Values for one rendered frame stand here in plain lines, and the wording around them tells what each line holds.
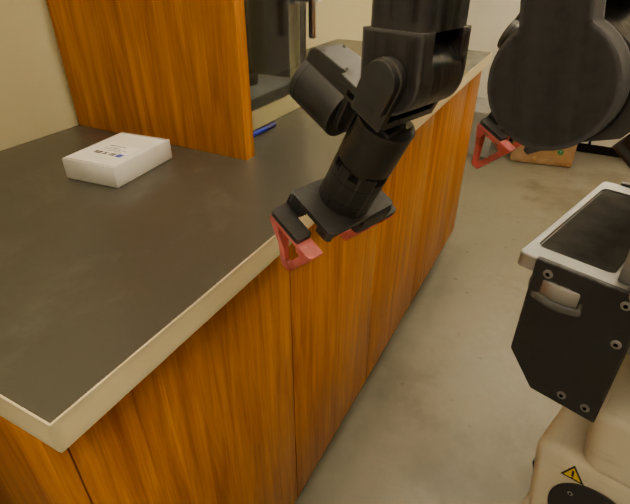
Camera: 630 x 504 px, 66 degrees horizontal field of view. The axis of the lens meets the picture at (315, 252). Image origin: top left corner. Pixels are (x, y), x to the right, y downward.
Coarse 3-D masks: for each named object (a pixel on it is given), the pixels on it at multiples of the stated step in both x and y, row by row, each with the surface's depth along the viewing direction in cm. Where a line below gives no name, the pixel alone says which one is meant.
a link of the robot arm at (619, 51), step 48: (528, 0) 27; (576, 0) 26; (624, 0) 30; (528, 48) 28; (576, 48) 26; (624, 48) 26; (528, 96) 29; (576, 96) 27; (624, 96) 26; (528, 144) 30; (576, 144) 28
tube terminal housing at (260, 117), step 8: (288, 96) 122; (272, 104) 117; (280, 104) 120; (288, 104) 123; (296, 104) 127; (256, 112) 112; (264, 112) 114; (272, 112) 117; (280, 112) 121; (288, 112) 124; (256, 120) 112; (264, 120) 115; (272, 120) 118; (256, 128) 113
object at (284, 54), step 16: (256, 0) 99; (272, 0) 104; (288, 0) 109; (256, 16) 101; (272, 16) 106; (288, 16) 111; (304, 16) 117; (256, 32) 102; (272, 32) 107; (288, 32) 113; (304, 32) 119; (256, 48) 103; (272, 48) 109; (288, 48) 114; (304, 48) 121; (256, 64) 105; (272, 64) 110; (288, 64) 116; (256, 80) 106; (272, 80) 112; (288, 80) 118; (256, 96) 108; (272, 96) 114
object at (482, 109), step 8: (480, 104) 352; (488, 104) 352; (480, 112) 334; (488, 112) 335; (480, 120) 338; (472, 128) 344; (472, 136) 347; (472, 144) 351; (488, 144) 345; (472, 152) 354; (488, 152) 348
